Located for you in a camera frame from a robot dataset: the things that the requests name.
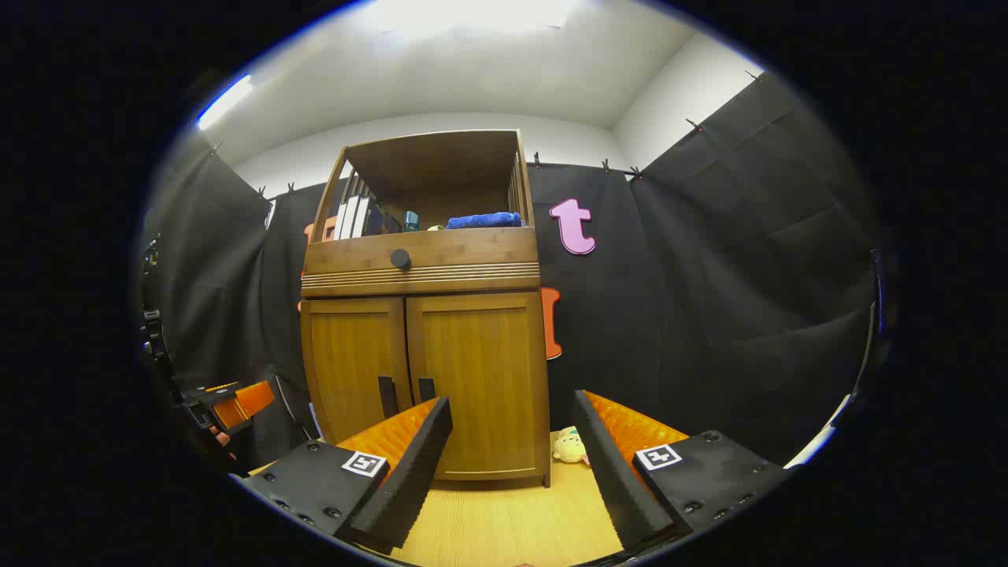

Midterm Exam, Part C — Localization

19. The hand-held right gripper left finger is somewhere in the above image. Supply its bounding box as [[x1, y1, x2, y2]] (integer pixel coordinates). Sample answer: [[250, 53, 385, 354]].
[[236, 396, 454, 556]]

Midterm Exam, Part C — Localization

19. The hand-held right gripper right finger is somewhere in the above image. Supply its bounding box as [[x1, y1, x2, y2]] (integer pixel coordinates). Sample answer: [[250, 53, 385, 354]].
[[573, 389, 792, 552]]

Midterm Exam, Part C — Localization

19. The wooden cabinet door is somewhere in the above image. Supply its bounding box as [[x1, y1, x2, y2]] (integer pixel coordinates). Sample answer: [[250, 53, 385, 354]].
[[406, 291, 550, 481], [302, 298, 414, 446]]

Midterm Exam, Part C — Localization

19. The wooden double-door shoe cabinet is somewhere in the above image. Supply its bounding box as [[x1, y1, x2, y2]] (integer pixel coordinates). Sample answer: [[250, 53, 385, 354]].
[[299, 129, 552, 489]]

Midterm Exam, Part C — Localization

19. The yellow plush toy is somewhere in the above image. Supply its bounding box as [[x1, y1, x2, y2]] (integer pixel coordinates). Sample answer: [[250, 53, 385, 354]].
[[552, 426, 591, 467]]

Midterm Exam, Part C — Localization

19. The black backdrop cloth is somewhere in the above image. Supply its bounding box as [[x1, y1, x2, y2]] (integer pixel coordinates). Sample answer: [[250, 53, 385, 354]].
[[142, 71, 891, 473]]

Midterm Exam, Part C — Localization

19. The dark book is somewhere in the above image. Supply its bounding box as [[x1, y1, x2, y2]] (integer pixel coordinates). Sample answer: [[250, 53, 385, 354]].
[[366, 201, 402, 235]]

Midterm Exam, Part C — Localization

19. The wooden drawer with black knob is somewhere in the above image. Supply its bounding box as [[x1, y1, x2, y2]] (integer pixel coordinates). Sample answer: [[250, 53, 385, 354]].
[[303, 228, 541, 276]]

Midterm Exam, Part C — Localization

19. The blue folded towel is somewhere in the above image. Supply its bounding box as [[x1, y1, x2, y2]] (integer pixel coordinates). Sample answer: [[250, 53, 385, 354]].
[[446, 211, 523, 230]]

